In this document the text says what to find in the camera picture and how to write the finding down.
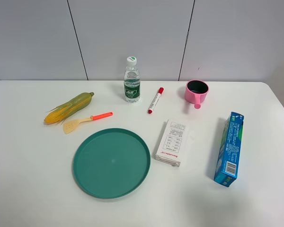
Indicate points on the blue long box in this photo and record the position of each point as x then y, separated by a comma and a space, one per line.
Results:
227, 166

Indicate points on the teal round plate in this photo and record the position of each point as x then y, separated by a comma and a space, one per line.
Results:
111, 163

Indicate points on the white cardboard box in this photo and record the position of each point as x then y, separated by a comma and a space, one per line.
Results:
173, 142

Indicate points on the clear water bottle green label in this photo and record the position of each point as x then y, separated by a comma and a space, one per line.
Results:
132, 81

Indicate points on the red white marker pen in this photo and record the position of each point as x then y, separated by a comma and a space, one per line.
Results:
155, 100

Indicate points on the yellow spatula orange handle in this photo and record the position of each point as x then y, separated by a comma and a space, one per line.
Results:
70, 126

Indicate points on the pink toy saucepan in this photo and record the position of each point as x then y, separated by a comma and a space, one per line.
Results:
195, 92

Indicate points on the yellow green toy corn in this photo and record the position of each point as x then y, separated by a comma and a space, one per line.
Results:
62, 112

